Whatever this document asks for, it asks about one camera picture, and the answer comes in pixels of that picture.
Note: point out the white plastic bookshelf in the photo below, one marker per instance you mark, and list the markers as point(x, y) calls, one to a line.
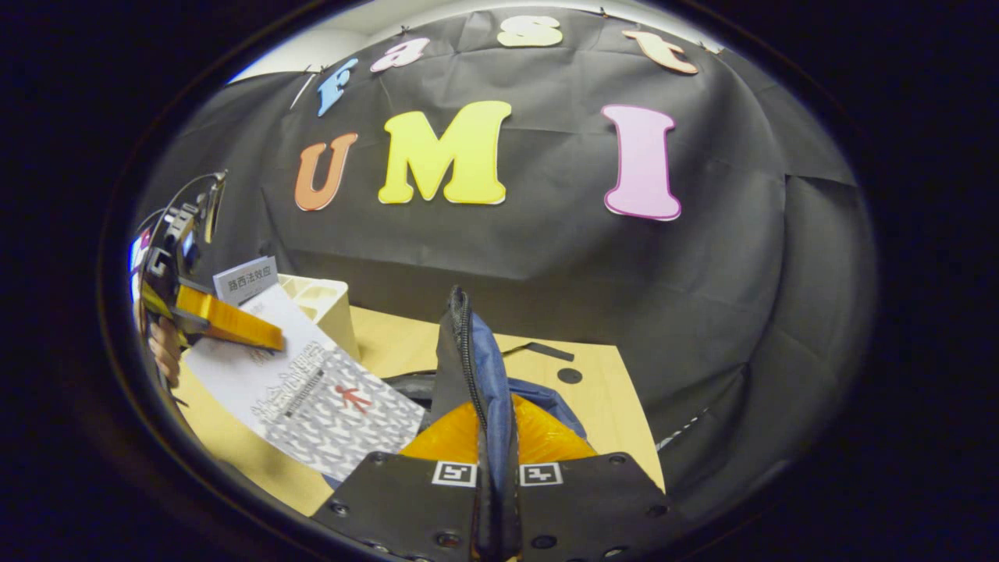
point(328, 308)

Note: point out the blue schoolbag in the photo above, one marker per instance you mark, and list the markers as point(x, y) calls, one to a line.
point(484, 367)

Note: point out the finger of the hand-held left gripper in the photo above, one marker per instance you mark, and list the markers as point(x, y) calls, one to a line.
point(230, 321)

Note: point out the black backdrop cloth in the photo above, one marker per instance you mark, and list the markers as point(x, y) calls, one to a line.
point(546, 257)

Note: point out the white book grey patterned cover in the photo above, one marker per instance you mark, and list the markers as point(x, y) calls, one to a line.
point(312, 406)

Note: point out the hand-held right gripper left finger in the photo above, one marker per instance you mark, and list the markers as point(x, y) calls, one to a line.
point(398, 507)

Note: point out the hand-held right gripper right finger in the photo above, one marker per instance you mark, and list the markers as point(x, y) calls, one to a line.
point(593, 507)

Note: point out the blue-grey thick book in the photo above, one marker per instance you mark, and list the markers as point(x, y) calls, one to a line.
point(246, 281)

